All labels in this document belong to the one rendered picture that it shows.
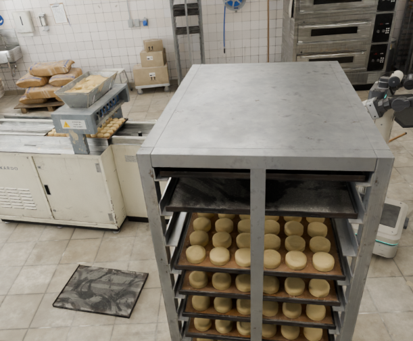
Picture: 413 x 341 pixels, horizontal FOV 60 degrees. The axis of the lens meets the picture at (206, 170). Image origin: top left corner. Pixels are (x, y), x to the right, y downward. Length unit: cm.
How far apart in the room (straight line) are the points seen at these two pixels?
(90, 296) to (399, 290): 224
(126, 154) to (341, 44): 418
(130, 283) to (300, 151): 240
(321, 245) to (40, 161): 269
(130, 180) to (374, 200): 264
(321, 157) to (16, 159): 299
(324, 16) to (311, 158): 547
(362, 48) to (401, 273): 406
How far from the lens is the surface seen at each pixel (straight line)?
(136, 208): 338
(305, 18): 602
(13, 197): 373
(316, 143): 74
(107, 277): 306
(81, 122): 288
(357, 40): 625
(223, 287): 98
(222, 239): 96
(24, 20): 742
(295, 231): 99
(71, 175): 321
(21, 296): 323
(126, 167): 315
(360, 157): 71
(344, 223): 93
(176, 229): 89
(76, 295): 302
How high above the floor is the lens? 215
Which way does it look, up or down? 31 degrees down
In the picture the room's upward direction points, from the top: 4 degrees counter-clockwise
